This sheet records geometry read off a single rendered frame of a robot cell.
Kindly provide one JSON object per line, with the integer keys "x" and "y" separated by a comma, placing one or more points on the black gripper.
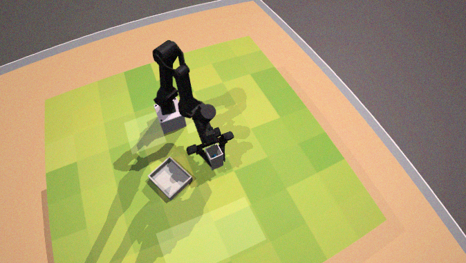
{"x": 198, "y": 149}

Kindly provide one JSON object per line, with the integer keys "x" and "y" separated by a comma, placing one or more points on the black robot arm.
{"x": 189, "y": 107}

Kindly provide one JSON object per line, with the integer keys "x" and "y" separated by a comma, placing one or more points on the white square cup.
{"x": 217, "y": 161}

